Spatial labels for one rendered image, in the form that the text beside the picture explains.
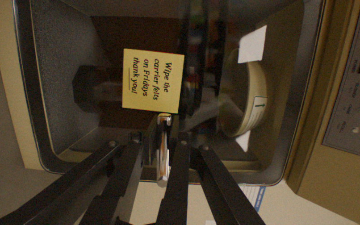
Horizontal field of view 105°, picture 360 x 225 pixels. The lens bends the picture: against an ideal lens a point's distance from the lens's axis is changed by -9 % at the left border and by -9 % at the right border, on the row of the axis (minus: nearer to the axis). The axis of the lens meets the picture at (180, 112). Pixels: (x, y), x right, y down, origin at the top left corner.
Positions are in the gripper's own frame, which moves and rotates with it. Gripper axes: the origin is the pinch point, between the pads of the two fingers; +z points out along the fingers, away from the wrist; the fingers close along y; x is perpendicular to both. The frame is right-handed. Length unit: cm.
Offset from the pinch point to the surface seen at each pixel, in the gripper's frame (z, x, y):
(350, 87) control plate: 1.5, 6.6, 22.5
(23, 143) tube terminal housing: 5.6, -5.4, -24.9
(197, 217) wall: 49, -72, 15
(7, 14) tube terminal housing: 5.5, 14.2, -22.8
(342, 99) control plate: 1.8, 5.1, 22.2
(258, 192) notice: 49, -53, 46
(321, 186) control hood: 1.1, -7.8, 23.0
